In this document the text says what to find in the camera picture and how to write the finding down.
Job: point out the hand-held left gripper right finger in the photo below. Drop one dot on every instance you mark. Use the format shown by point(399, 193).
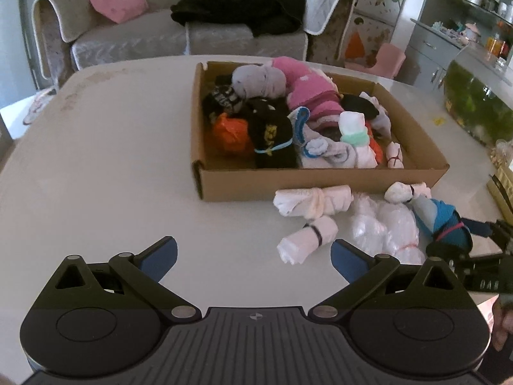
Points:
point(348, 262)

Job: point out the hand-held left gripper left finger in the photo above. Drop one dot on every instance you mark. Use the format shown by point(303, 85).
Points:
point(160, 258)

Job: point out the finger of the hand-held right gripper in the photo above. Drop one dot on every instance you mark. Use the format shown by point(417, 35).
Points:
point(479, 228)
point(441, 250)

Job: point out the blue sock bundle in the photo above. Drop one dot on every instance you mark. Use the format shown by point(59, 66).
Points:
point(441, 216)

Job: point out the white black-banded roll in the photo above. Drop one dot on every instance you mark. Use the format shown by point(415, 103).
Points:
point(304, 240)

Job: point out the brown cardboard box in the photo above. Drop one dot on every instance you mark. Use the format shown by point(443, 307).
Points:
point(320, 182)

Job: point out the white blue-trimmed sock bundle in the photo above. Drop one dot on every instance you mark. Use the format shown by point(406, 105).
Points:
point(324, 152)

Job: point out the orange green-banded sock bundle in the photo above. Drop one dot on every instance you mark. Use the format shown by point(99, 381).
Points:
point(377, 148)

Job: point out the white mint sock bundle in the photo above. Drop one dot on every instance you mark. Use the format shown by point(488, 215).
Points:
point(352, 126)

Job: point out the plain orange sock bundle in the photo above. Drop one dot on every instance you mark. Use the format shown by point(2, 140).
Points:
point(230, 136)

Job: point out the white grey sock bundle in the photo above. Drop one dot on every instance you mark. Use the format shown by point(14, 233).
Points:
point(380, 122)

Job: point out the black yellow-printed sock bundle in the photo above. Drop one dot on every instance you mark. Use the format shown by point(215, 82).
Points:
point(272, 136)

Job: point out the plain black sock bundle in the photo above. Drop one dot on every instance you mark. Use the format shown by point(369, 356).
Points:
point(358, 104)

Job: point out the black white-printed sock bundle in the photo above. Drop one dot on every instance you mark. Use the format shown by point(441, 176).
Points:
point(222, 98)

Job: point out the pink fluffy sock bundle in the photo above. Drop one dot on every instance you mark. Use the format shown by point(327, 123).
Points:
point(308, 92)

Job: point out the person's right hand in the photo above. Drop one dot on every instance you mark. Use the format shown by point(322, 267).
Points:
point(503, 321)

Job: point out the white crinkled red-banded bundle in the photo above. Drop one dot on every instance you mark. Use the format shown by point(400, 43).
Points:
point(384, 224)

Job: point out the small white black-banded sock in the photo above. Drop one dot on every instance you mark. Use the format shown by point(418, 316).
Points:
point(396, 192)

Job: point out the white pink-banded bundle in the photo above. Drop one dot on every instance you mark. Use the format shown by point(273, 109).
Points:
point(296, 202)

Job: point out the glass fish bowl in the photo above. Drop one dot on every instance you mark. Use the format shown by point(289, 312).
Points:
point(477, 100)

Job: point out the orange drink bottle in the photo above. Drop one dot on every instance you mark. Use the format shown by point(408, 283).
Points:
point(495, 46)

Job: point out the grey cabinet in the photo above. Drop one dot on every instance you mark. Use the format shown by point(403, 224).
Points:
point(425, 52)

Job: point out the pink plastic chair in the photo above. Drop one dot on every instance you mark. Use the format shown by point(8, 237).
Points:
point(386, 58)

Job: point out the patterned floor rug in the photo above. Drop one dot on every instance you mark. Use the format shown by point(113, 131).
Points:
point(38, 106)

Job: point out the pink teapot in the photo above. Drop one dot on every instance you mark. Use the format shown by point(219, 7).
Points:
point(472, 32)

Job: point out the small ceramic ornaments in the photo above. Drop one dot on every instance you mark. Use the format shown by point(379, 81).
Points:
point(449, 28)

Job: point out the grey sofa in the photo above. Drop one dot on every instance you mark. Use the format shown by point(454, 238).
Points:
point(132, 42)

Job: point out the flower-patterned refrigerator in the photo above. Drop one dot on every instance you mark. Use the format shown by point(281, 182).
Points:
point(376, 28)

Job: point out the white quilted blanket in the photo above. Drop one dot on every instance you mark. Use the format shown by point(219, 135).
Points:
point(324, 0)

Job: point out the black clothes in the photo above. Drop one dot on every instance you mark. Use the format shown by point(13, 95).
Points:
point(240, 4)

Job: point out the grey knitted armrest cover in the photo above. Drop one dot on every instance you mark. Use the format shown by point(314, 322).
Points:
point(68, 8)

